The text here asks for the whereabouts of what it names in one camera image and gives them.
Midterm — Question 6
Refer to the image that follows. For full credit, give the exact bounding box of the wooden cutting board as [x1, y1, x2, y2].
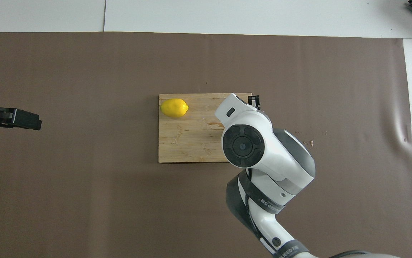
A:
[158, 93, 253, 164]

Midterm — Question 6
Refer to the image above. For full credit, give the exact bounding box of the yellow lemon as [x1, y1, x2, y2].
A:
[160, 99, 189, 118]

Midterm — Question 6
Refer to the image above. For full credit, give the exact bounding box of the brown paper table mat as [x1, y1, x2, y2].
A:
[0, 32, 412, 258]

